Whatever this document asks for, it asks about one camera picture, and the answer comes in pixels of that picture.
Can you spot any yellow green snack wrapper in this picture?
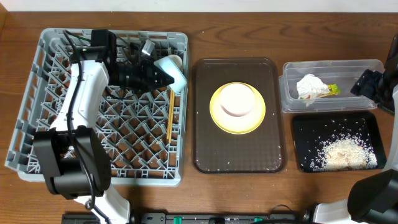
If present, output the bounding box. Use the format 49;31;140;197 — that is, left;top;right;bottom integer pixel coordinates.
317;84;341;98

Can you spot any wooden chopstick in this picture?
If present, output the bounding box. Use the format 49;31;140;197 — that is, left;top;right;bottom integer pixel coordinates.
165;89;174;143
167;89;176;144

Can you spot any pink shallow bowl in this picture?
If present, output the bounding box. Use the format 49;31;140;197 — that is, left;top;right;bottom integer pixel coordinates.
220;83;256;117

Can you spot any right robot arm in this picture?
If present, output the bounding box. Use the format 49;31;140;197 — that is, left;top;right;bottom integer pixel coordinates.
304;35;397;224

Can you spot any spilled rice pile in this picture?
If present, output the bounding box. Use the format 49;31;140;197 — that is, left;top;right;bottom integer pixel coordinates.
310;119;377;172

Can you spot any light blue bowl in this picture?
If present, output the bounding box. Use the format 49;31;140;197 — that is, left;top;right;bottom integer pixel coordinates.
154;56;187;94

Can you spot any black rectangular tray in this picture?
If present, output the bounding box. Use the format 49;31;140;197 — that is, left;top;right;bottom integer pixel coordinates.
292;111;387;173

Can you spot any yellow round plate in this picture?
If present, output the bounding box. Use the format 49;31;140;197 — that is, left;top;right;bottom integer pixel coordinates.
209;82;266;134

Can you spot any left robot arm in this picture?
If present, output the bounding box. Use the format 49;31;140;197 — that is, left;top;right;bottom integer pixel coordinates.
33;37;180;223

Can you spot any grey plastic dishwasher rack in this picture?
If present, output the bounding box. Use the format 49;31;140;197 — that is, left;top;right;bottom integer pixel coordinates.
5;28;188;187

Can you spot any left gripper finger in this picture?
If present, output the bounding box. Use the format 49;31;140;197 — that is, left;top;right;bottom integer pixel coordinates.
152;67;175;90
138;39;155;59

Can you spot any white cup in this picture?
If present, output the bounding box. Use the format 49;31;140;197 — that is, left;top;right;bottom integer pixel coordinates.
167;54;183;71

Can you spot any dark brown serving tray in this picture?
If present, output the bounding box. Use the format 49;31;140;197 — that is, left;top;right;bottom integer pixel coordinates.
193;58;285;174

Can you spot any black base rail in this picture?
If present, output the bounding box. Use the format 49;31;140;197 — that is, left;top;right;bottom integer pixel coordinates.
61;212;312;224

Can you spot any white tissue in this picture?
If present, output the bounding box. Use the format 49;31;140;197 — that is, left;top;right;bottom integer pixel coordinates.
296;74;330;106

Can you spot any clear plastic bin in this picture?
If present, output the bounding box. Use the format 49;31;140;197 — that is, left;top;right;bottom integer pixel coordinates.
279;59;384;113

